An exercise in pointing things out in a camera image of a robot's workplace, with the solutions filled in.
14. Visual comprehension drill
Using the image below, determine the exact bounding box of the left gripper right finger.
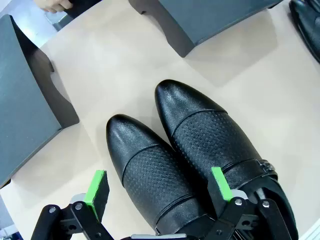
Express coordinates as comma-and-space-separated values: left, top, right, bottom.
204, 166, 293, 240

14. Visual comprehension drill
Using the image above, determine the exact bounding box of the black buckled perforated dress shoe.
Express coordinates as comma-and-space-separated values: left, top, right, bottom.
154, 79, 300, 240

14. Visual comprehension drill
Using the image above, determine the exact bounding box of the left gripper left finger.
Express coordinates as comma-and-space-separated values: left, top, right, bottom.
29, 169, 118, 240

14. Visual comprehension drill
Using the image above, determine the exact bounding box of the low dark grey shoe stand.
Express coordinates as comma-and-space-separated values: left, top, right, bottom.
128, 0, 286, 59

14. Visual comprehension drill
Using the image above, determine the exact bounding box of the person's right hand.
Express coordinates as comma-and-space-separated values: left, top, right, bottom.
33, 0, 74, 14

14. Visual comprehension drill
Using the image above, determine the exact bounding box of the tall dark grey shoe stand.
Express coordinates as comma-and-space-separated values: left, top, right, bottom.
0, 14, 80, 190

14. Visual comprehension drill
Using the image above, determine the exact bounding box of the person's dark denim forearm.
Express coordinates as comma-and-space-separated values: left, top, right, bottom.
63, 0, 102, 19

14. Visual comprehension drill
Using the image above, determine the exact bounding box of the black smooth leather shoe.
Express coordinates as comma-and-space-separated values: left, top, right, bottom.
288, 0, 320, 65

